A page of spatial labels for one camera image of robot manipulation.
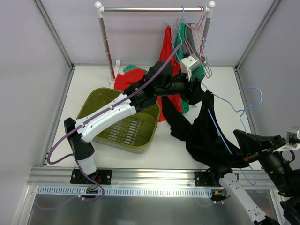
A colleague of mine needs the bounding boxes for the pink wire hanger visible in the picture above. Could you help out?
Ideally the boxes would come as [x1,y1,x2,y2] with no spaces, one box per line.
[182,1,215,79]

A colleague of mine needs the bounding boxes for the aluminium front rail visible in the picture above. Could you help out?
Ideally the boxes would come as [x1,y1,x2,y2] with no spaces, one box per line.
[27,166,282,198]

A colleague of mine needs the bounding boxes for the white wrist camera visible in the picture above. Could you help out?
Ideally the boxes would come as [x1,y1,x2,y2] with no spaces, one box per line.
[275,125,300,152]
[180,54,201,81]

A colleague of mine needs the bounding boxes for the red tank top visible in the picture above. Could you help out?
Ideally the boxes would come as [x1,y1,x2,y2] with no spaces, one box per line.
[114,26,190,122]

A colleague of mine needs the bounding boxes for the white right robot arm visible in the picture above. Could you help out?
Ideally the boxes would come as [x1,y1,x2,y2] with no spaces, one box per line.
[194,126,300,225]

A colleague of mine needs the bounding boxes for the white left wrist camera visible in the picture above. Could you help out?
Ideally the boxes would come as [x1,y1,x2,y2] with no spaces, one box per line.
[180,54,201,81]

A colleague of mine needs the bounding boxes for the olive green plastic basket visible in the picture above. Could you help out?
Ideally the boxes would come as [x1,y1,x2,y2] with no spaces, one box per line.
[77,88,161,154]

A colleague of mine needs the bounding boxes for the green tank top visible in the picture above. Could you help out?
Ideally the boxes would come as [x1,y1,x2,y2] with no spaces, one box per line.
[114,22,199,114]

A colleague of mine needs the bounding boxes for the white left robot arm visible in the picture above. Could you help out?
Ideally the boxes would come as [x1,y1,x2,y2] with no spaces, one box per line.
[64,56,204,184]

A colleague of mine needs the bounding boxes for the black tank top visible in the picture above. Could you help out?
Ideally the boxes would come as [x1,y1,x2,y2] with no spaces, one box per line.
[161,90,250,169]

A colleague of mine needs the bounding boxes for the blue hanger under red top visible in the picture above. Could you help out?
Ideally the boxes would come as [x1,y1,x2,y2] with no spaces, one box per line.
[165,23,186,54]

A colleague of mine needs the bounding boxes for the blue hanger under green top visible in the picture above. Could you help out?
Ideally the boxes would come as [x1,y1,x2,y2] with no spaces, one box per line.
[174,6,206,81]

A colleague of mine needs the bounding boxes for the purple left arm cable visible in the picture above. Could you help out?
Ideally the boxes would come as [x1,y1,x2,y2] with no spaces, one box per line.
[46,43,184,202]

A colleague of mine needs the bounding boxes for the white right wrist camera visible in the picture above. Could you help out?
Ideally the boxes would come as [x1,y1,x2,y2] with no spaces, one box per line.
[275,125,300,152]

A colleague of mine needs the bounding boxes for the white and steel clothes rack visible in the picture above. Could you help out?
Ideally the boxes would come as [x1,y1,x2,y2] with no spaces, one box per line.
[94,0,216,107]

